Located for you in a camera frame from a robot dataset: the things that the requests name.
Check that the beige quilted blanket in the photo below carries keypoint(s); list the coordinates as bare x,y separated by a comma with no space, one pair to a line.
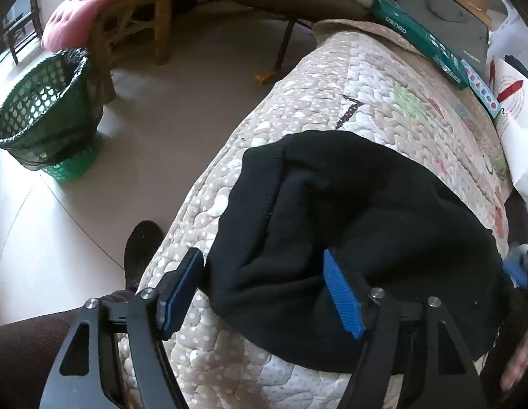
315,93

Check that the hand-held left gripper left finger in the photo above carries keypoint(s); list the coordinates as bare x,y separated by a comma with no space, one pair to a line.
181,290

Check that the green mesh waste basket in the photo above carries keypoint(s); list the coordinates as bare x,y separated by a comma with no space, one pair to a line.
46,110

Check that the person's leg in brown trousers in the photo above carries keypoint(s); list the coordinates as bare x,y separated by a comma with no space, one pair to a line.
25,349

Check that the dark wooden chair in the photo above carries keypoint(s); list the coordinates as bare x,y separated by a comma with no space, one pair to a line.
21,34

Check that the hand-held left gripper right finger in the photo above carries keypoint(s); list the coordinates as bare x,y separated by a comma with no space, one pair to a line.
341,296

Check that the long green box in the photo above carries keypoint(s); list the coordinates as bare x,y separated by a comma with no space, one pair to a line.
421,40

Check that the white paper bag red print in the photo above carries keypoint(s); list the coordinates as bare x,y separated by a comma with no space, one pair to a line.
517,106

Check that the small blue box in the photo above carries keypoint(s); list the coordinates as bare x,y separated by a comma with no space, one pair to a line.
481,89

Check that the black pants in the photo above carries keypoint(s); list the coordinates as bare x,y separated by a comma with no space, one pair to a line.
332,221

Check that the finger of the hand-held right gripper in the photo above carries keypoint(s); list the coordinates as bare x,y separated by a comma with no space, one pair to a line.
514,269

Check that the black tablet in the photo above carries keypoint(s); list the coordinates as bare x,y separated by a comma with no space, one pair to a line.
447,17

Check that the person's right hand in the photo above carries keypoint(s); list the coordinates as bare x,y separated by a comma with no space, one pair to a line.
516,368

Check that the person's dark shoe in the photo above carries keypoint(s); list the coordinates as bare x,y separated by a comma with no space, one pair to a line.
140,247

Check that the pink cushion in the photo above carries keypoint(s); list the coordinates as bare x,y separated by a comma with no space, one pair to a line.
72,17

